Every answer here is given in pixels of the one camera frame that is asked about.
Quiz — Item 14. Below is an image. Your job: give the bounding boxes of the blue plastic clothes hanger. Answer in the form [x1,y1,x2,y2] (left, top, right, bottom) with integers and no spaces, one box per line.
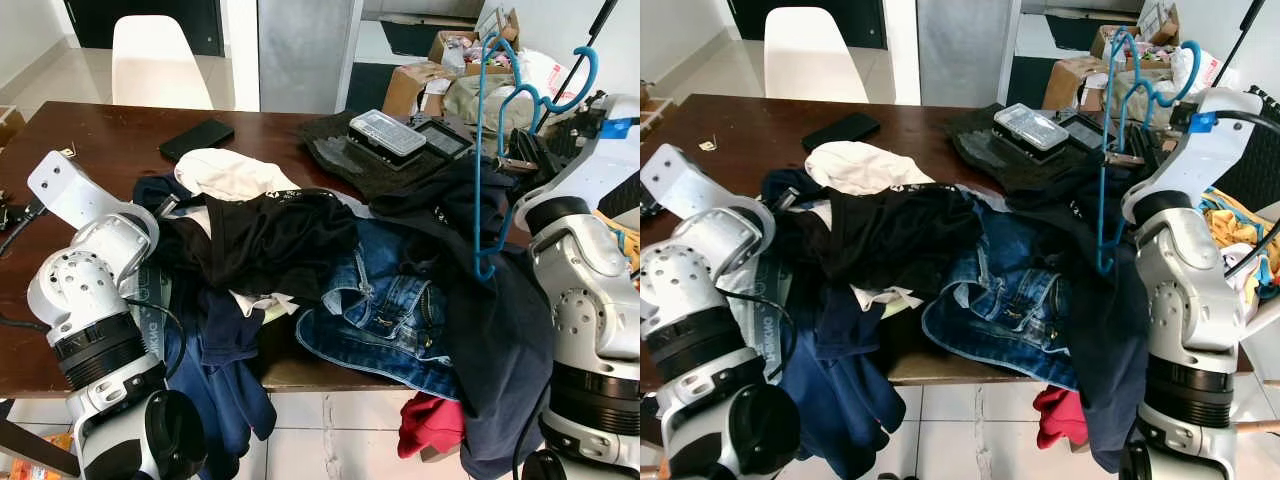
[470,35,601,283]
[1095,28,1201,276]

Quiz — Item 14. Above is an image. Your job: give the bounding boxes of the black printed shirt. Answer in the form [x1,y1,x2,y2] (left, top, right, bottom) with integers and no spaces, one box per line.
[150,188,361,306]
[790,183,986,301]

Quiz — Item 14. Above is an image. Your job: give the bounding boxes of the khaki fabric bag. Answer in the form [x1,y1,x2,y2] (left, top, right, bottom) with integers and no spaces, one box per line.
[445,75,536,136]
[1105,70,1181,126]

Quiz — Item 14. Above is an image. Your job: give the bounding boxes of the black tablet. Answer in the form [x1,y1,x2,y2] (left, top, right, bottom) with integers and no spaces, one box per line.
[410,115,476,161]
[1055,110,1111,151]

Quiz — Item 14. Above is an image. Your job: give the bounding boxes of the white plastic bag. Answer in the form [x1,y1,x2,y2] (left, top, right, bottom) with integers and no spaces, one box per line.
[1170,45,1226,96]
[515,48,581,106]

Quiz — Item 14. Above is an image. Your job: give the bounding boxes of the plain brown cardboard box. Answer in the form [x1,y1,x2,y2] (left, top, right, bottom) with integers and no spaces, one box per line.
[383,62,451,119]
[1042,55,1111,111]

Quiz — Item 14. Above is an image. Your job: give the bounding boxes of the clear plastic box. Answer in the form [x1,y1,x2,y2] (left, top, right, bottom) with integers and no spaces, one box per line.
[993,103,1071,151]
[350,108,429,158]

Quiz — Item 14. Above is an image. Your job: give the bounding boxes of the yellow garment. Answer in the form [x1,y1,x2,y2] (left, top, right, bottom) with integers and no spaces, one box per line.
[1200,185,1280,301]
[595,205,641,276]

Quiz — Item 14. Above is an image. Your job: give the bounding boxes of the cardboard box with clutter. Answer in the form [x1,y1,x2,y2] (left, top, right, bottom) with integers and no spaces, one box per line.
[428,8,521,76]
[1090,3,1181,69]

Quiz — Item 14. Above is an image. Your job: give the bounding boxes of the black rod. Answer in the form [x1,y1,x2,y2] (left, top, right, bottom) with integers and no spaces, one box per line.
[1215,0,1266,86]
[565,0,621,91]

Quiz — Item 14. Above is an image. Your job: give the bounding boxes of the black textured mat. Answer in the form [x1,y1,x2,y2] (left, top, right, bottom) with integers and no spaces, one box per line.
[945,103,1106,191]
[300,110,471,201]

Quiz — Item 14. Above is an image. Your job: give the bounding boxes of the dark navy long garment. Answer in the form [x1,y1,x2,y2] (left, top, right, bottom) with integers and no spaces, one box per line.
[1005,165,1151,473]
[370,155,556,479]

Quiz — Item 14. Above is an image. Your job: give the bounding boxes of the blue denim jeans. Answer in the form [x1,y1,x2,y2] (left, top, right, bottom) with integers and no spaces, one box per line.
[295,215,466,401]
[920,205,1086,391]

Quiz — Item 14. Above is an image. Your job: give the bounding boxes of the white garment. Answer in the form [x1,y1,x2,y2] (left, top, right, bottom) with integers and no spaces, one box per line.
[805,140,936,196]
[173,148,301,203]

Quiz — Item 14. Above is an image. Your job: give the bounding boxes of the red crumpled cloth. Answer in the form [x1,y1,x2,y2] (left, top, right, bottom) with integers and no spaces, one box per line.
[397,392,466,461]
[1032,385,1086,451]

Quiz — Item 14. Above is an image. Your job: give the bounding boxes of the black phone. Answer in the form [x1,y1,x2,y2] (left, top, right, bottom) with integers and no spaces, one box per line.
[158,118,236,163]
[800,112,883,154]

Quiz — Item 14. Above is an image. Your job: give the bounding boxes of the white plastic chair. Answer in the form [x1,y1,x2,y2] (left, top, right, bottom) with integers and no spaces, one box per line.
[763,7,871,104]
[110,15,216,111]

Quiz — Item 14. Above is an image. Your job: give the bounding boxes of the blue cotton garment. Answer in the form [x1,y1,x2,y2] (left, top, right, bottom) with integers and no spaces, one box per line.
[760,170,906,480]
[130,175,279,480]

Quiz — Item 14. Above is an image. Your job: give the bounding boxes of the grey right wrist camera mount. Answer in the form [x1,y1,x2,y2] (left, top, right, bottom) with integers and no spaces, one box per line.
[545,93,641,216]
[1150,88,1266,201]

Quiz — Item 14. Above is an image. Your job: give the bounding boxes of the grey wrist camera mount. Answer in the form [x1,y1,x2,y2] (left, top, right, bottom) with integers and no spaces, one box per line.
[1150,88,1266,201]
[545,93,641,216]
[27,150,103,229]
[640,143,723,223]

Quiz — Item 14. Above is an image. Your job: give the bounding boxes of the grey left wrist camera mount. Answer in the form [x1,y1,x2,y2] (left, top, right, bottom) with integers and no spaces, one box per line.
[27,150,103,229]
[640,143,723,223]

